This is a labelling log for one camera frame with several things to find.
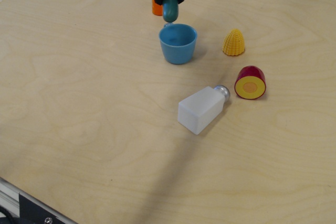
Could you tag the green toy cucumber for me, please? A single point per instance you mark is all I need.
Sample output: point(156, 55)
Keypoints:
point(170, 10)

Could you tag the blue plastic cup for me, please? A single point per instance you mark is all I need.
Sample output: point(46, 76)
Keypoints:
point(178, 43)

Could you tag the red yellow toy fruit half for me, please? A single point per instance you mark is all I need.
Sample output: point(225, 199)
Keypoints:
point(250, 83)

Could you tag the aluminium table frame rail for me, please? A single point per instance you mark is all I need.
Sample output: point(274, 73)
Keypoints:
point(11, 200)

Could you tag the orange toy carrot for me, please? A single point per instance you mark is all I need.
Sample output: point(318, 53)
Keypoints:
point(157, 9)

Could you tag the white salt shaker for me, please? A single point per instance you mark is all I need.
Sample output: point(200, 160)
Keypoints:
point(197, 111)

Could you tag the yellow toy corn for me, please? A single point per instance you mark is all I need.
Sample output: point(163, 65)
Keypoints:
point(234, 43)

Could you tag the black corner bracket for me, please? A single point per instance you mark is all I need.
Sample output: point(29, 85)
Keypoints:
point(35, 211)

